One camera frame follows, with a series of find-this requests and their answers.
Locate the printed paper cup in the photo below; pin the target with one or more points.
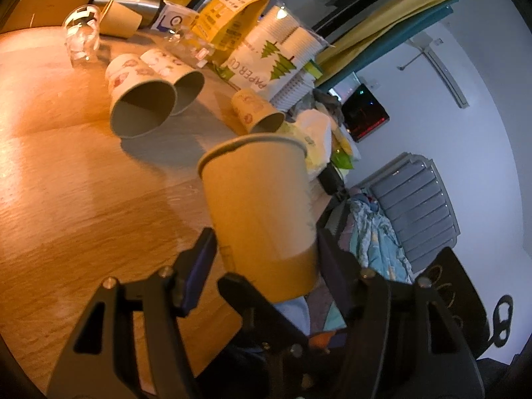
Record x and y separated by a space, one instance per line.
141 100
256 113
187 81

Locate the stainless steel thermos bottle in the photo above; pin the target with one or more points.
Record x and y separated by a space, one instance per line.
148 9

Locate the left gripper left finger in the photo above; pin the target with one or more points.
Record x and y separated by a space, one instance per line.
99 359

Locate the paper cups pack bag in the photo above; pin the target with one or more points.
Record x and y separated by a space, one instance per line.
274 51

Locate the small brown paper cup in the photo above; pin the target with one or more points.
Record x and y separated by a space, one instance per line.
119 21

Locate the yellow curtain right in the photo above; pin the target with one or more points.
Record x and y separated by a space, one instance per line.
344 50

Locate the black monitor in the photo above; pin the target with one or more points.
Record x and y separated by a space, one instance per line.
363 113

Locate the printed paper cup right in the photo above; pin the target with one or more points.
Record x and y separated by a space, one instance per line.
256 113

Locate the brown cardboard box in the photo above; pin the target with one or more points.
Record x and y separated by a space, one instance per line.
40 13

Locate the black pouch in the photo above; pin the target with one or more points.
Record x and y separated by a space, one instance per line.
331 180

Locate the white air conditioner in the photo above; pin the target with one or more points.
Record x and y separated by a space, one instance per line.
424 43

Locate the clear plastic cup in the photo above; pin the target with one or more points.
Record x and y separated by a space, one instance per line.
82 34

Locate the yellow paper bag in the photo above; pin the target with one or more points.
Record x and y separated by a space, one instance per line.
225 23

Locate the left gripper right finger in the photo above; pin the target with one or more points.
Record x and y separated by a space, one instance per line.
400 340

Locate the printed paper cup behind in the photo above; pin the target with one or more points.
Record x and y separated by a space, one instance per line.
187 81

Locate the plain kraft paper cup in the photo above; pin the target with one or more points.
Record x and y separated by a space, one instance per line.
258 196

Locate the small white carton box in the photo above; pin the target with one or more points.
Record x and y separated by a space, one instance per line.
173 16

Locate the floral blue blanket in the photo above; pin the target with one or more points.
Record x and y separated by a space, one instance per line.
360 227

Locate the printed paper cup front left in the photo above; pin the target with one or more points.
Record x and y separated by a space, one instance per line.
141 100

